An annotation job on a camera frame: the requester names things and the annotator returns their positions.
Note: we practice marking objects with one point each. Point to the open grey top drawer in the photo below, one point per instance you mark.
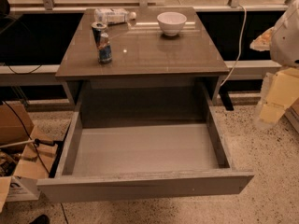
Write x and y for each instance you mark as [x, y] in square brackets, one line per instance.
[143, 143]

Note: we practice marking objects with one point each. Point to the blue redbull can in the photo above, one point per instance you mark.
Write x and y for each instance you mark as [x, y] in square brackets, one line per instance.
[101, 39]

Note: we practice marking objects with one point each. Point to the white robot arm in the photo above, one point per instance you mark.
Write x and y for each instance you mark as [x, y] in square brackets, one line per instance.
[284, 47]

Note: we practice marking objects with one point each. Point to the open brown cardboard box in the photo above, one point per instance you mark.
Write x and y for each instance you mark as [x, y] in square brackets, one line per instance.
[27, 155]

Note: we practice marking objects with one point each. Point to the white ceramic bowl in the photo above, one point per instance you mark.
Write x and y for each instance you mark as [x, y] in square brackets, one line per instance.
[171, 23]

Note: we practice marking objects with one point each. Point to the clear plastic water bottle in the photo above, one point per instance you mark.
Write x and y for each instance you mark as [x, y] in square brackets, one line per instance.
[113, 15]

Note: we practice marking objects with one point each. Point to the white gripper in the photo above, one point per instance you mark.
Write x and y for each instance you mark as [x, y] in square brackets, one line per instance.
[287, 41]

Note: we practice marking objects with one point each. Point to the black shoe tip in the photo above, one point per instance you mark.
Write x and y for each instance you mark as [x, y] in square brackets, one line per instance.
[43, 219]

